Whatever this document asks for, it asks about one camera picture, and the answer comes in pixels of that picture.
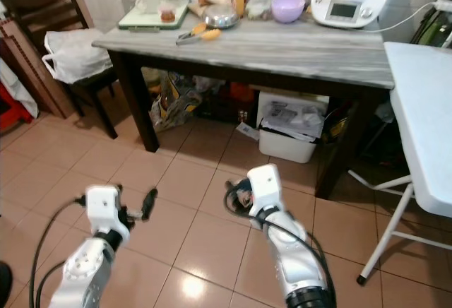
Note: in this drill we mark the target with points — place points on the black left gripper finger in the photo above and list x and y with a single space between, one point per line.
150 199

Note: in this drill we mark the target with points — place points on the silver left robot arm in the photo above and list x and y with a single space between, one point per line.
88 273

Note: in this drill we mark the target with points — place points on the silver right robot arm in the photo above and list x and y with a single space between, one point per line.
289 258

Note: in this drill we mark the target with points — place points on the white paper slip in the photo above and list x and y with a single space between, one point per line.
247 131

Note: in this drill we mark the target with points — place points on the white bin with papers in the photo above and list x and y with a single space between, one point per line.
286 147

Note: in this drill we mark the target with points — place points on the printed shopping bag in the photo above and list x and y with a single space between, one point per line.
173 103

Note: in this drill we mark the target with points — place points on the dark table with grey top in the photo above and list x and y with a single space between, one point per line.
254 54

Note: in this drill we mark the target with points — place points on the black robot foot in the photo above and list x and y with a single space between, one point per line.
5 283

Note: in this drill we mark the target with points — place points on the red stool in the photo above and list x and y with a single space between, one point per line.
10 111

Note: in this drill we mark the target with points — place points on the white plastic bag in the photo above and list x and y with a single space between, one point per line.
74 57

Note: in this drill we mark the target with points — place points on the steel tongs with yellow tips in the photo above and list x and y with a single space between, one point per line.
210 34

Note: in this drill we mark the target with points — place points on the pale green tray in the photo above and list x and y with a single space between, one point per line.
141 20

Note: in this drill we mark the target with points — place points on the round steel lid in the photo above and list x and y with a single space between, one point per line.
220 16

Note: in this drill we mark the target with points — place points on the glass jar with red contents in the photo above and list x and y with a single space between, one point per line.
167 15

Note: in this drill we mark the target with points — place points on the clear food container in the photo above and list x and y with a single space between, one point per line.
258 8

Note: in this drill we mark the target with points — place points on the purple bowl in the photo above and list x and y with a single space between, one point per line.
288 9

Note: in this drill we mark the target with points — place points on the brown wooden board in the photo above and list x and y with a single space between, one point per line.
25 50

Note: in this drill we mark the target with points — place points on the white mug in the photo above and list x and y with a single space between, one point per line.
150 1

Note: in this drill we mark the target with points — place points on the white folding table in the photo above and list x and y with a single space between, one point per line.
424 110

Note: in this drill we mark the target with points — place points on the dark wooden chair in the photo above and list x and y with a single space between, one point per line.
42 4

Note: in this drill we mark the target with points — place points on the green black bag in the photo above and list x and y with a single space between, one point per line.
434 29

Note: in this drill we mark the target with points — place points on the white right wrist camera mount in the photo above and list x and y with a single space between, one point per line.
265 184

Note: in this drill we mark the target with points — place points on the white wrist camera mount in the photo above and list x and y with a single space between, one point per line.
102 205
265 184

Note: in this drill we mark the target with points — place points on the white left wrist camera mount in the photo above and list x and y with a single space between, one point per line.
102 205

